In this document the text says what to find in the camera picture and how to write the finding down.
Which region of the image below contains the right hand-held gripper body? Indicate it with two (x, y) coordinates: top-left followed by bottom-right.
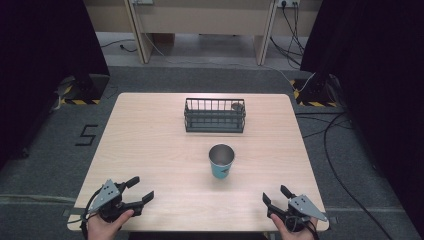
(266, 194), (330, 233)

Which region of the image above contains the bundle of black hanging cables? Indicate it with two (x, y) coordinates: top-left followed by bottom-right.
(269, 1), (306, 70)

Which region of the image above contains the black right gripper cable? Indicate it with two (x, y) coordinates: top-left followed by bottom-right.
(285, 215), (322, 240)

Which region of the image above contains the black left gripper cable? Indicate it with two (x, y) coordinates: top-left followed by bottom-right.
(79, 187), (103, 240)

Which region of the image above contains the black stand base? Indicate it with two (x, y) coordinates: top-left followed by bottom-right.
(55, 73), (111, 106)
(289, 73), (342, 108)

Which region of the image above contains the short black floor cable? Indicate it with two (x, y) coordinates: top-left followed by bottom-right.
(100, 38), (139, 54)

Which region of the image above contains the beige wooden desk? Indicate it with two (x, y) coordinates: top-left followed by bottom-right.
(83, 0), (323, 66)

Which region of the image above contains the black curtain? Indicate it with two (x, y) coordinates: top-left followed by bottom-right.
(299, 0), (424, 231)
(0, 0), (111, 169)

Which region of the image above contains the person's left hand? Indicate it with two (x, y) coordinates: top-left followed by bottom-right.
(87, 209), (135, 240)

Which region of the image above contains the white wall socket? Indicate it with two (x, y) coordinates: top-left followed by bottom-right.
(277, 0), (302, 9)

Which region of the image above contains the black wire basket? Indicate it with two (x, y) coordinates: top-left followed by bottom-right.
(183, 97), (247, 134)

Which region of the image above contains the person's right hand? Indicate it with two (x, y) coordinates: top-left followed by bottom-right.
(270, 213), (319, 240)

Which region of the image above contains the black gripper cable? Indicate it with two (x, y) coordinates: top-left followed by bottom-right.
(285, 215), (322, 240)
(79, 187), (103, 240)

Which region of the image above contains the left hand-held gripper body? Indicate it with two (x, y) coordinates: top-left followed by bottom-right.
(87, 178), (145, 224)

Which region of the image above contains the teal metal cup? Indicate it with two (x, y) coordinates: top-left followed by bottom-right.
(208, 143), (236, 180)

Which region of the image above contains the long black floor cable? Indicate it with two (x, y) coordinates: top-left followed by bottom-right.
(322, 112), (395, 240)

